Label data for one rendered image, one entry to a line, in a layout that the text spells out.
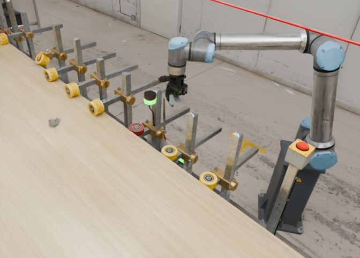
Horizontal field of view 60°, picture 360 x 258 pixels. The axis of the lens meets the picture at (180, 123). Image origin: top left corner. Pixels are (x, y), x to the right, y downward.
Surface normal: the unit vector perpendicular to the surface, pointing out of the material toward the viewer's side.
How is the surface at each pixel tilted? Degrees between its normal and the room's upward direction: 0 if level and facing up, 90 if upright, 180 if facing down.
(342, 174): 0
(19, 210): 0
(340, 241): 0
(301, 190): 90
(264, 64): 90
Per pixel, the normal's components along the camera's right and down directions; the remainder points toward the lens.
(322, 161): -0.04, 0.65
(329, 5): -0.66, 0.41
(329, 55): -0.08, 0.48
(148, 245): 0.06, -0.80
